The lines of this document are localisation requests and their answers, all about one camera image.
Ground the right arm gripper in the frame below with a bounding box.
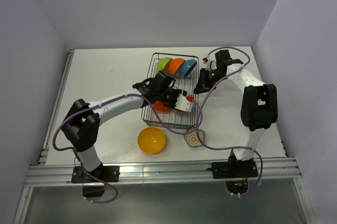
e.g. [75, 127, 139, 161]
[193, 68, 225, 94]

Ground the red orange square bowl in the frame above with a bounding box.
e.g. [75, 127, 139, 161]
[153, 101, 171, 113]

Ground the blue ceramic bowl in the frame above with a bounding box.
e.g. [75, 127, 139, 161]
[180, 59, 197, 78]

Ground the orange white round bowl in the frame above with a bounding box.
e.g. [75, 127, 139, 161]
[168, 58, 185, 76]

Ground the white square bowl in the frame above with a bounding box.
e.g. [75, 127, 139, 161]
[156, 57, 172, 73]

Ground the flower shaped patterned dish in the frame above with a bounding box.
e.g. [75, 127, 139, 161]
[184, 127, 205, 148]

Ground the yellow round bowl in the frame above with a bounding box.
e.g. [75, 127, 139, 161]
[137, 127, 166, 154]

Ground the patterned round bowl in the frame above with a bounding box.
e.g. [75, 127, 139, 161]
[173, 109, 189, 116]

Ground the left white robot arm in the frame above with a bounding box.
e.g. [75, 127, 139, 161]
[60, 70, 187, 181]

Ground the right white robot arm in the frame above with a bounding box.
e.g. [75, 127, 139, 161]
[194, 47, 278, 177]

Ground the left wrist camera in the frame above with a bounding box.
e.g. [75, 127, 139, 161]
[174, 94, 194, 113]

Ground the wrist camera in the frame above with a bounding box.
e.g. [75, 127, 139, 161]
[202, 55, 216, 71]
[174, 94, 194, 113]

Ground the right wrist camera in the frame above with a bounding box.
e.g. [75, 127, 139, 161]
[202, 55, 216, 71]

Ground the black wire dish rack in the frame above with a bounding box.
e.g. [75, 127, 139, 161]
[141, 52, 199, 129]

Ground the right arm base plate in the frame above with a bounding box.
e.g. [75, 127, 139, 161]
[206, 160, 259, 179]

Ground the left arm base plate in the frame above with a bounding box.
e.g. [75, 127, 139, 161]
[71, 165, 120, 184]

